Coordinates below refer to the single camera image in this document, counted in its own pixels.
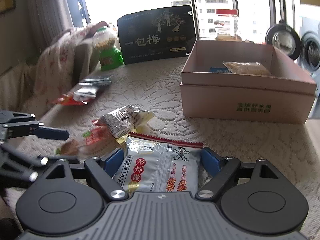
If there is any floral cloth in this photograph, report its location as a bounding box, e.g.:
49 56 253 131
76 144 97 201
32 21 108 105

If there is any dark silver snack packet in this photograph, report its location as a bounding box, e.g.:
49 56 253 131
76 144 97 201
78 76 112 87

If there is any pink cardboard box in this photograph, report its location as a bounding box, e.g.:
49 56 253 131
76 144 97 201
180 39 318 124

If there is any beige chair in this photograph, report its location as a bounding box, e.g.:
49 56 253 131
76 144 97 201
72 40 102 80

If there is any black window frame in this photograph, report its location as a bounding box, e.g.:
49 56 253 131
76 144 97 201
186 0 239 40

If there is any large black snack bag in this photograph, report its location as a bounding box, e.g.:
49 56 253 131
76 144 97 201
117 5 197 64

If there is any clear packet of yellow snack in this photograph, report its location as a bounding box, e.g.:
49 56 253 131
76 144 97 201
222 60 272 76

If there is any clear jar with red lid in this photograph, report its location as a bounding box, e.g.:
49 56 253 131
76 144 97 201
214 9 242 42

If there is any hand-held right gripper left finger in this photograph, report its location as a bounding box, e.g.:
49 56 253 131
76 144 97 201
41 148 128 202

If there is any red clear snack packet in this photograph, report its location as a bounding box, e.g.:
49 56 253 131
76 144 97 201
55 119 113 156

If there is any green candy dispenser bottle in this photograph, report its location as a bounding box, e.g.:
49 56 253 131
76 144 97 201
92 27 125 71

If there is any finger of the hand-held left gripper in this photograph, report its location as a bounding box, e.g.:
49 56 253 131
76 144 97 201
0 142 80 189
0 110 70 140

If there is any brown curtain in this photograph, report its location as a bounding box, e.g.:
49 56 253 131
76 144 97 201
26 0 87 63

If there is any grey framed door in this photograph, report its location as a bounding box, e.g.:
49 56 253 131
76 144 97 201
278 0 296 29

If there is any round washing machine door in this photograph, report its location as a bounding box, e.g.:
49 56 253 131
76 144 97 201
265 19 302 61

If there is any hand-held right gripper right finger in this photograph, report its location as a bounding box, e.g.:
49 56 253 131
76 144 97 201
195 147 288 202

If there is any white red rice cracker packet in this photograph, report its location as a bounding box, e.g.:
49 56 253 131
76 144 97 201
114 131 204 195

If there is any clear yellow plum packet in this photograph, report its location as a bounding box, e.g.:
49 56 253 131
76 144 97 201
101 104 156 146

